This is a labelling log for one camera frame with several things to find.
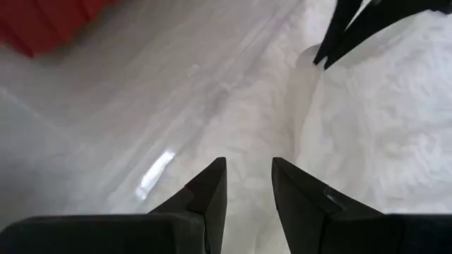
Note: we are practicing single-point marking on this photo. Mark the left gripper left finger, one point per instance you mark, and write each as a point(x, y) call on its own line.
point(208, 197)

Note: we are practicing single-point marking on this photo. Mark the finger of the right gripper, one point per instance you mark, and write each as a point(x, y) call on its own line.
point(339, 24)
point(381, 17)

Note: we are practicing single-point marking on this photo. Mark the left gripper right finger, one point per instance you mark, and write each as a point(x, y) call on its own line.
point(303, 211)

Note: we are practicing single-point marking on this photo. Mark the white lace garment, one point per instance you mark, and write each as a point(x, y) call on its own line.
point(370, 123)

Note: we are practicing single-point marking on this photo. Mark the red plastic laundry bin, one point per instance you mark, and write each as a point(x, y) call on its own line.
point(42, 21)

